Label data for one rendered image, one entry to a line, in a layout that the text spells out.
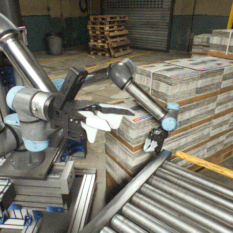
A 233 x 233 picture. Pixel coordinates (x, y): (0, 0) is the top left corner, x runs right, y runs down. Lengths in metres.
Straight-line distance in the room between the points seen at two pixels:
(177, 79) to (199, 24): 7.07
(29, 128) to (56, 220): 1.04
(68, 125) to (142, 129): 0.92
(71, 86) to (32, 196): 0.76
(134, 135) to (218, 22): 7.22
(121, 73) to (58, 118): 0.68
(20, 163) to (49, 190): 0.19
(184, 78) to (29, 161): 1.07
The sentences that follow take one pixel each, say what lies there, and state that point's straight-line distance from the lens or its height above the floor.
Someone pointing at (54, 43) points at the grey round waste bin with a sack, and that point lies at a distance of 8.29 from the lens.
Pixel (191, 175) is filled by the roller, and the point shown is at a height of 0.79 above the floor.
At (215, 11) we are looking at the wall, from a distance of 8.37.
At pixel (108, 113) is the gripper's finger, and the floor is 1.22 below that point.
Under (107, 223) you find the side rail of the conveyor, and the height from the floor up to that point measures 0.80.
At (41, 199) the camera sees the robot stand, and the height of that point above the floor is 0.64.
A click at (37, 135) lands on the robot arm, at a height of 1.12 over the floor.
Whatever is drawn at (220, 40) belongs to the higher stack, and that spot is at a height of 1.21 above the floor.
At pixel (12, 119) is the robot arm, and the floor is 1.05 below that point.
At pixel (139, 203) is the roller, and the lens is 0.88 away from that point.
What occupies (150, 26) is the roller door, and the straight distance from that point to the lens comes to 9.24.
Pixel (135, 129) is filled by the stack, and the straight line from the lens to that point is 1.36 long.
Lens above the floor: 1.44
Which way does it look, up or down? 27 degrees down
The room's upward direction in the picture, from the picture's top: straight up
